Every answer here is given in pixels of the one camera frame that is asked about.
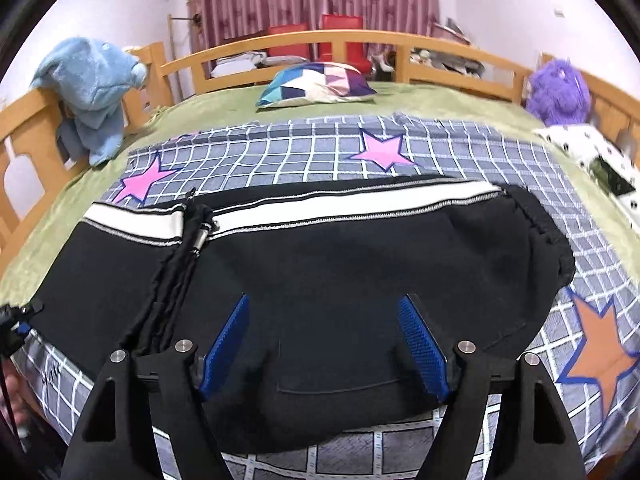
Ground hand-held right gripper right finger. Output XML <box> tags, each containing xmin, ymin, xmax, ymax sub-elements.
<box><xmin>396</xmin><ymin>294</ymin><xmax>587</xmax><ymax>480</ymax></box>

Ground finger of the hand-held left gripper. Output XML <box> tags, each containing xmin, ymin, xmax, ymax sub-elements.
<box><xmin>0</xmin><ymin>300</ymin><xmax>45</xmax><ymax>325</ymax></box>
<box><xmin>7</xmin><ymin>322</ymin><xmax>32</xmax><ymax>356</ymax></box>

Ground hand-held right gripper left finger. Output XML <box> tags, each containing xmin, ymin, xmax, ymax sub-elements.
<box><xmin>60</xmin><ymin>293</ymin><xmax>251</xmax><ymax>480</ymax></box>

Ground black pants with white stripe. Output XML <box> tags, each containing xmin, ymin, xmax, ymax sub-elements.
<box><xmin>34</xmin><ymin>176</ymin><xmax>576</xmax><ymax>456</ymax></box>

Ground grey checked star blanket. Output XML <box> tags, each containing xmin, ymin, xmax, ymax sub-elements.
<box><xmin>10</xmin><ymin>110</ymin><xmax>640</xmax><ymax>480</ymax></box>

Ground blue plush toy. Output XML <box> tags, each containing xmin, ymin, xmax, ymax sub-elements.
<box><xmin>30</xmin><ymin>36</ymin><xmax>148</xmax><ymax>168</ymax></box>

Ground green bed sheet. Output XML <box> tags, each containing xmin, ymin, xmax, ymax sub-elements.
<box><xmin>0</xmin><ymin>80</ymin><xmax>640</xmax><ymax>306</ymax></box>

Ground dark green cloth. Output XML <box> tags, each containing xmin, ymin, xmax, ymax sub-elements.
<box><xmin>590</xmin><ymin>157</ymin><xmax>637</xmax><ymax>198</ymax></box>

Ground white floral pillow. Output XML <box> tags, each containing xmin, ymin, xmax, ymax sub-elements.
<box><xmin>532</xmin><ymin>124</ymin><xmax>640</xmax><ymax>238</ymax></box>

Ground colourful geometric pillow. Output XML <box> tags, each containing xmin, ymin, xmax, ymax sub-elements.
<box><xmin>256</xmin><ymin>61</ymin><xmax>378</xmax><ymax>109</ymax></box>

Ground stack of folded bedding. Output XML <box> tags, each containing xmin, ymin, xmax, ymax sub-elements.
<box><xmin>210</xmin><ymin>51</ymin><xmax>306</xmax><ymax>78</ymax></box>

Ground pile of cardboard and papers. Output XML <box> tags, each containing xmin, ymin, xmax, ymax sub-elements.
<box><xmin>410</xmin><ymin>17</ymin><xmax>486</xmax><ymax>76</ymax></box>

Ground purple plush toy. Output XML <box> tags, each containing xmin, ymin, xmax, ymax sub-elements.
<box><xmin>526</xmin><ymin>59</ymin><xmax>593</xmax><ymax>127</ymax></box>

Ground wooden coat rack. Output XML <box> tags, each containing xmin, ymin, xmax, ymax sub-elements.
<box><xmin>167</xmin><ymin>14</ymin><xmax>203</xmax><ymax>101</ymax></box>

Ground red chair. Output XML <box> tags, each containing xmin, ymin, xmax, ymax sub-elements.
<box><xmin>319</xmin><ymin>14</ymin><xmax>373</xmax><ymax>68</ymax></box>
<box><xmin>267</xmin><ymin>23</ymin><xmax>310</xmax><ymax>58</ymax></box>

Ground wooden bed frame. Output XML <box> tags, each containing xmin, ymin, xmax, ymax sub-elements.
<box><xmin>0</xmin><ymin>30</ymin><xmax>640</xmax><ymax>261</ymax></box>

